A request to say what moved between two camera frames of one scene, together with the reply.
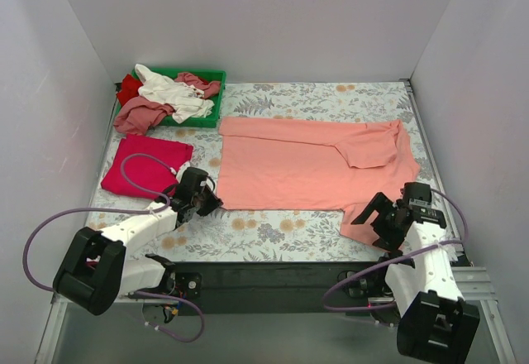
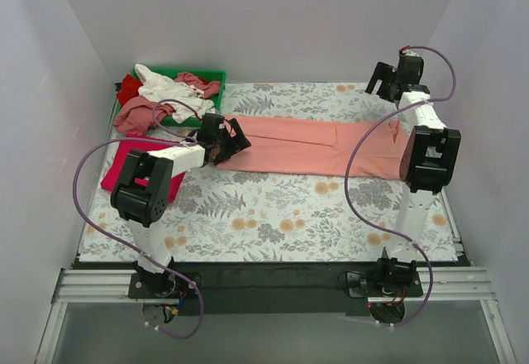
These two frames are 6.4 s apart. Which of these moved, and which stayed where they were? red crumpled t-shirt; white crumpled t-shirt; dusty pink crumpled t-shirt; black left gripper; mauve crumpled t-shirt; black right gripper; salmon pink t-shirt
Moved: salmon pink t-shirt; black left gripper; black right gripper
Stayed: white crumpled t-shirt; mauve crumpled t-shirt; dusty pink crumpled t-shirt; red crumpled t-shirt
